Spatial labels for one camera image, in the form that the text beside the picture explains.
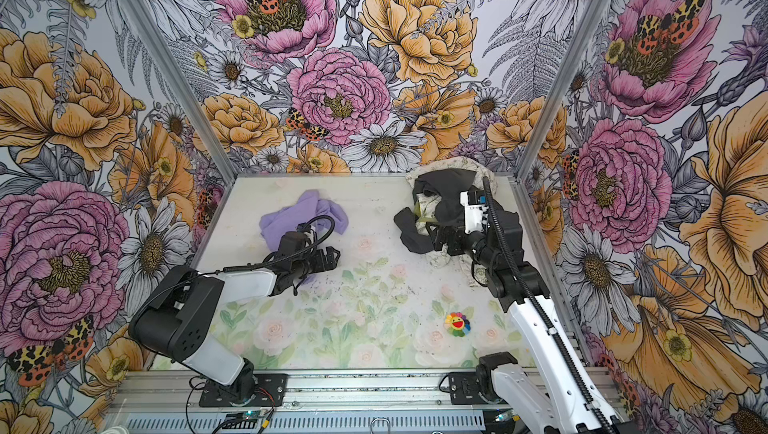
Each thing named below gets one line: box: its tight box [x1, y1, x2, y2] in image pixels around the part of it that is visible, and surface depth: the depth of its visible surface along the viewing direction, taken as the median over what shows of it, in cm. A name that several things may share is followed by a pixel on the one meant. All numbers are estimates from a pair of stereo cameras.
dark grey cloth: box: [394, 168, 477, 254], surface depth 102 cm
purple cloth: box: [260, 190, 349, 252], surface depth 107 cm
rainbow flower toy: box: [444, 312, 471, 338], surface depth 85 cm
